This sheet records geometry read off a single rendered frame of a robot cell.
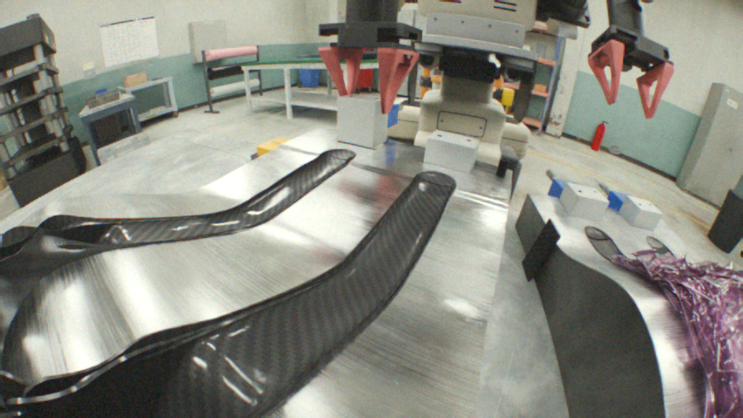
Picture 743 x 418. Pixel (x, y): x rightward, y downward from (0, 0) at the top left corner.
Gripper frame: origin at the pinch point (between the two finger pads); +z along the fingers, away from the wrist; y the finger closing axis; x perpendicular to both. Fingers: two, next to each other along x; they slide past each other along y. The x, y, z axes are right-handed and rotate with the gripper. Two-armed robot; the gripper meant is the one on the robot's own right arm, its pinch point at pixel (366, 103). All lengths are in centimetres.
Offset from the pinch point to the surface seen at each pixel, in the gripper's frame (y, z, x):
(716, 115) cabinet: 374, -60, 435
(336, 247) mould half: 8.2, 5.4, -17.6
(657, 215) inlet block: 40.4, 4.9, 6.9
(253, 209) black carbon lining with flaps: -0.6, 5.9, -17.2
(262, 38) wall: -584, -52, 462
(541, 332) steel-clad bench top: 25.2, 13.3, -10.8
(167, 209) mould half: -3.5, 3.8, -23.1
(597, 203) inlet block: 29.6, 5.3, 3.6
